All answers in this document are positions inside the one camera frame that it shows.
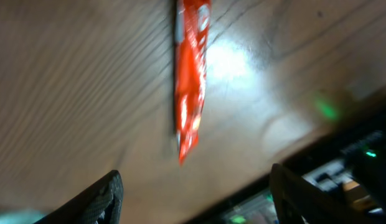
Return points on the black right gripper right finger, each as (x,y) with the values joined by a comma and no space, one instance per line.
(298,201)

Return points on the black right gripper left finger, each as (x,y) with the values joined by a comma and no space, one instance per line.
(100,203)

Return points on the white teal wet wipes pack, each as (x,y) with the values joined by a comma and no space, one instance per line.
(20,217)

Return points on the red Nescafe stick sachet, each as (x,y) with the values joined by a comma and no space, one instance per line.
(191,36)

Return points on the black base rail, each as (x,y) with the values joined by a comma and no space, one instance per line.
(339,179)

